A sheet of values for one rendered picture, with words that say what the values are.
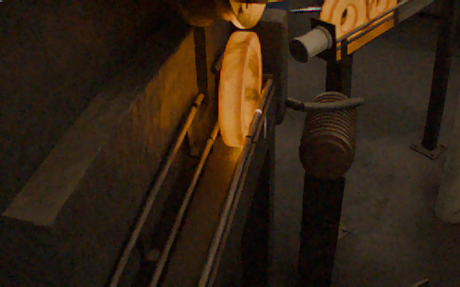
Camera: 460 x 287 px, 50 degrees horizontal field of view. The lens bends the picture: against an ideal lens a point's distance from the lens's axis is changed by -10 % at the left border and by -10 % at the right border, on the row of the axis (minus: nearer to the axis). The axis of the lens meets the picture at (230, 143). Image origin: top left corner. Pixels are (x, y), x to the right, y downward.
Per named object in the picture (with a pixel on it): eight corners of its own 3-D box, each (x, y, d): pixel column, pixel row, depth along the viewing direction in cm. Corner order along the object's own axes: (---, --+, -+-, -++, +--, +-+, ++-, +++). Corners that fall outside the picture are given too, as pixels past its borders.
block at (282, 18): (232, 123, 116) (227, 17, 103) (240, 103, 123) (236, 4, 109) (282, 127, 114) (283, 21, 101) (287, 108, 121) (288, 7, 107)
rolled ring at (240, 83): (260, 16, 91) (241, 15, 91) (238, 63, 76) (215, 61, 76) (262, 110, 101) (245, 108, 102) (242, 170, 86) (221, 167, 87)
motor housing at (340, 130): (288, 292, 147) (297, 133, 117) (300, 241, 165) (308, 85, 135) (334, 298, 144) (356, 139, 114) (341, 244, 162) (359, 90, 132)
